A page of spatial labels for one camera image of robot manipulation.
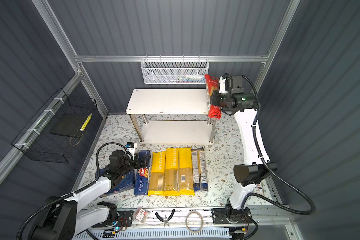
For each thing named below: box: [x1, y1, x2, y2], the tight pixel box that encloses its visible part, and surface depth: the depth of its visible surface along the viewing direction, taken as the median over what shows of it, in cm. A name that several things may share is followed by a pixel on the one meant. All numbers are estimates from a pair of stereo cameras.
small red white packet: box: [133, 206, 150, 223], surface depth 75 cm
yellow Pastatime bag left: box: [148, 151, 166, 196], surface depth 88 cm
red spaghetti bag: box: [204, 74, 221, 119], surface depth 76 cm
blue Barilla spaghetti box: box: [134, 150, 151, 196], surface depth 84 cm
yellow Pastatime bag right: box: [178, 147, 196, 196], surface depth 88 cm
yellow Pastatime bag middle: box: [163, 147, 179, 196], surface depth 88 cm
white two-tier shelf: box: [126, 88, 217, 146], surface depth 88 cm
